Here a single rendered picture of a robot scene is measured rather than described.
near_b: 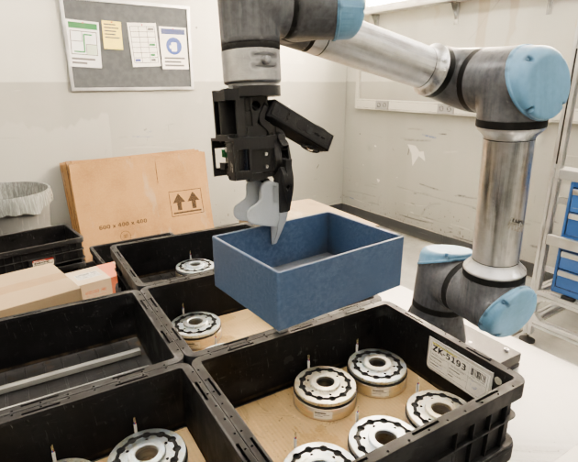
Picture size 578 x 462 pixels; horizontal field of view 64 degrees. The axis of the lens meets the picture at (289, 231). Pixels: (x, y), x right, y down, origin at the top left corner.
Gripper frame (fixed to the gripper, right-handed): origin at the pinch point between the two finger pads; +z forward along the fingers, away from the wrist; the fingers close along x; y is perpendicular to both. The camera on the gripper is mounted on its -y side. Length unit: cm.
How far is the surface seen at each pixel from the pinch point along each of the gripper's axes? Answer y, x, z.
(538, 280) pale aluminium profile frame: -193, -67, 72
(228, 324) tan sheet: -5.3, -31.4, 27.0
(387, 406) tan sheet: -15.1, 6.8, 30.4
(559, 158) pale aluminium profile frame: -193, -62, 9
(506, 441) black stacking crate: -24.9, 21.5, 32.3
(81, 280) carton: 16, -88, 27
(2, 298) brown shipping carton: 35, -65, 21
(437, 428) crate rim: -7.9, 22.6, 21.8
